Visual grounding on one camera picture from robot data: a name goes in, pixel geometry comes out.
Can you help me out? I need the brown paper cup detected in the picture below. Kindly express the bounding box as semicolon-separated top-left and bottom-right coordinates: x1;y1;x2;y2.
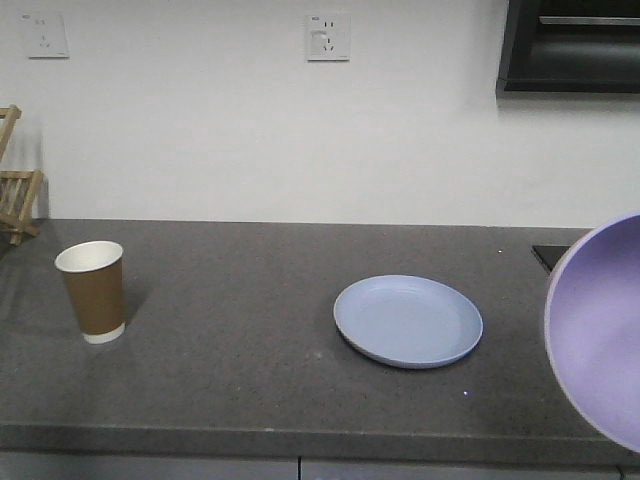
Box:
54;240;125;345

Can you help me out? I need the purple plastic bowl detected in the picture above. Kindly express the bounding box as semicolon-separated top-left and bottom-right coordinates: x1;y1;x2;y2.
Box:
543;213;639;452

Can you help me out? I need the light blue plastic plate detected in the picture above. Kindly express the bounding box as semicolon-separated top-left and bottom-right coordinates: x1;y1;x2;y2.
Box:
333;275;484;369

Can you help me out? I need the black cooktop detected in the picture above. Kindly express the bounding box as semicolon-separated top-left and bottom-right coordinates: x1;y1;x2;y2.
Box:
531;244;570;274

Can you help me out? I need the wooden folding rack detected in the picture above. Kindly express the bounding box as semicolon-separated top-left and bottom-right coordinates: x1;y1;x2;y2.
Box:
1;105;44;246

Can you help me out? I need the centre white wall socket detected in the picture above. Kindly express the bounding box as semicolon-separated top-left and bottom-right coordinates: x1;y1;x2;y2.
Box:
304;12;351;62

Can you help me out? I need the white wall socket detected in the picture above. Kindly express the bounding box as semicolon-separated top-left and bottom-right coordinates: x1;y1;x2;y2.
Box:
19;11;70;59
304;12;351;62

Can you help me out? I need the left white wall socket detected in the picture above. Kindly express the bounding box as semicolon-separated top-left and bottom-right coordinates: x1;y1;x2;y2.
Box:
19;11;70;59

